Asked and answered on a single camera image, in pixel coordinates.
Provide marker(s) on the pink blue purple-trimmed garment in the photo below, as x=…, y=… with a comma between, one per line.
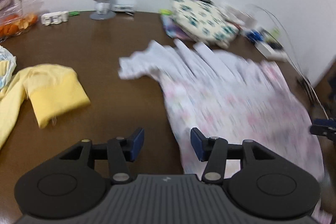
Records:
x=172, y=30

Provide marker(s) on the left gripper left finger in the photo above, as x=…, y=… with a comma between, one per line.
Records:
x=120, y=151

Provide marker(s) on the pink floral ruffled garment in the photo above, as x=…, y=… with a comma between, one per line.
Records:
x=225, y=95

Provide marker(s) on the white power strip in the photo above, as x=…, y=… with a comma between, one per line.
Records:
x=271, y=54

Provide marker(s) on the blue toy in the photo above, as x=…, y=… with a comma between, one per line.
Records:
x=254, y=36

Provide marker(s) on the white small device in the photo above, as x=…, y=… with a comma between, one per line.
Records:
x=124, y=6

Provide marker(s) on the clear box of orange peels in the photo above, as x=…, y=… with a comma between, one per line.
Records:
x=19, y=18

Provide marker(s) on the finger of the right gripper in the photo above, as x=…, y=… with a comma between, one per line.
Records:
x=324, y=131
x=325, y=122

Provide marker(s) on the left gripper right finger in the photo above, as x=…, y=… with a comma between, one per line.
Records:
x=214, y=152

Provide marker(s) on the dark tissue box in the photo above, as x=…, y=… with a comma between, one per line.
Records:
x=238, y=17

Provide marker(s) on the black phone stand clamp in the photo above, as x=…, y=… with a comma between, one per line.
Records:
x=307, y=87

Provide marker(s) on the cream green-flower garment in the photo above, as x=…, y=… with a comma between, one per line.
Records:
x=203, y=22

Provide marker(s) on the brown cardboard board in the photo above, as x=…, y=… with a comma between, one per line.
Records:
x=325, y=89

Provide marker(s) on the green tissue pack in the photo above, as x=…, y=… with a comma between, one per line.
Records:
x=165, y=12

